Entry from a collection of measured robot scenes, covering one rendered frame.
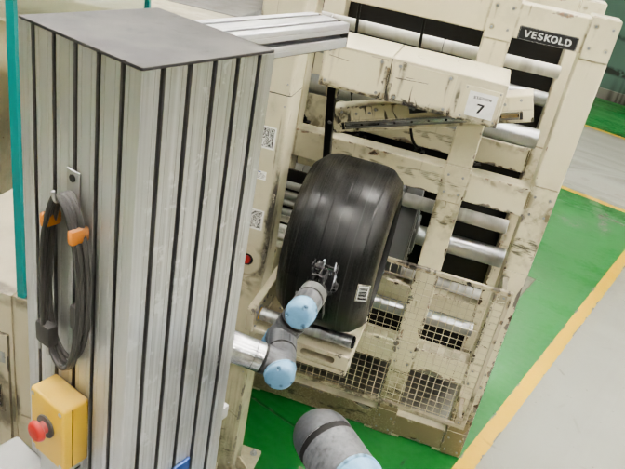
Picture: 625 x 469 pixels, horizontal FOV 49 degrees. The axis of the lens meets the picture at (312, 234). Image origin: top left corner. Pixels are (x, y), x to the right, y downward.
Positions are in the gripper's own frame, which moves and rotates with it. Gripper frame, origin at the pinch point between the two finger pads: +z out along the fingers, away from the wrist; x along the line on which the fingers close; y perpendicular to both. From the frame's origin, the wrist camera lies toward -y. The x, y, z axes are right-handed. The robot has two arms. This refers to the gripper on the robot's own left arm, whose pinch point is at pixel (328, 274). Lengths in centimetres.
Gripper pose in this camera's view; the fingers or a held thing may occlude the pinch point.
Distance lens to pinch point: 202.6
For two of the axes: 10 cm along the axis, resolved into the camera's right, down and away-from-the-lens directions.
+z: 2.5, -3.0, 9.2
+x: -9.5, -2.8, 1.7
